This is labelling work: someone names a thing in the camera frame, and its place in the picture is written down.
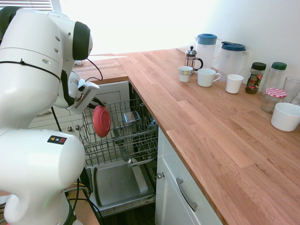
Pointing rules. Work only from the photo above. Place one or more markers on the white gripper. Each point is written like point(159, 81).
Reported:
point(86, 98)

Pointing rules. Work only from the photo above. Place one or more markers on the red plastic plate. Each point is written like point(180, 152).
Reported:
point(102, 122)

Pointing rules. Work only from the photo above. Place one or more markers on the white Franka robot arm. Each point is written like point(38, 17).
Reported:
point(30, 70)

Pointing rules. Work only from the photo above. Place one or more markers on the grey dishwasher spray tube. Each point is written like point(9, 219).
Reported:
point(123, 150)

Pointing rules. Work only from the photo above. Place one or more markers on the open steel dishwasher door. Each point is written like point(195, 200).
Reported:
point(117, 185)

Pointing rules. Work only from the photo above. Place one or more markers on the round steel cabinet knob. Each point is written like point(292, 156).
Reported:
point(77, 128)
point(160, 175)
point(69, 129)

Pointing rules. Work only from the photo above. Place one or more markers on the clear glass food container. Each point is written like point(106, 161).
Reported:
point(131, 118)

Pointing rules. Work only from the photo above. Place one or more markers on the black screw clamp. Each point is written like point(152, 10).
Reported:
point(84, 178)

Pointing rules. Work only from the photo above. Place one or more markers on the small patterned white cup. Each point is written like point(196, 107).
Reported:
point(185, 76)

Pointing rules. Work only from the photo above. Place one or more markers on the glass french press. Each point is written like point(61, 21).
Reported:
point(193, 62)

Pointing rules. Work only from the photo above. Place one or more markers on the brown robot table board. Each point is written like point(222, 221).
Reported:
point(82, 211)

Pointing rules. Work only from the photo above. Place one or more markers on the window blind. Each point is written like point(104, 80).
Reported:
point(37, 4)

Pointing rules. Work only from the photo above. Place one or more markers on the clear pitcher round blue lid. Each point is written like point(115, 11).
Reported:
point(206, 51)

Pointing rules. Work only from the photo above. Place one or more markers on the white ribbed cup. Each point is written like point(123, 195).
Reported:
point(234, 84)

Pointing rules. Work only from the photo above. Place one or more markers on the clear pitcher spouted blue lid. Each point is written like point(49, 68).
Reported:
point(232, 63)

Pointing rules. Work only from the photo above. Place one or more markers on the dark jar black lid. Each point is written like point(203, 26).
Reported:
point(255, 79)

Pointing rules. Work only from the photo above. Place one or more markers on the glass jar red gingham lid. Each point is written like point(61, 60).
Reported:
point(273, 100)

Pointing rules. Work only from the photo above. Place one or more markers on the clear jar green lid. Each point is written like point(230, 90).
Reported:
point(277, 77)

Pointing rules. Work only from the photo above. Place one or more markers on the white ceramic bowl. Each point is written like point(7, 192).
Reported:
point(286, 117)

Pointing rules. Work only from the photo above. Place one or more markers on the clear glass tumbler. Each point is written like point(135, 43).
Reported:
point(293, 89)

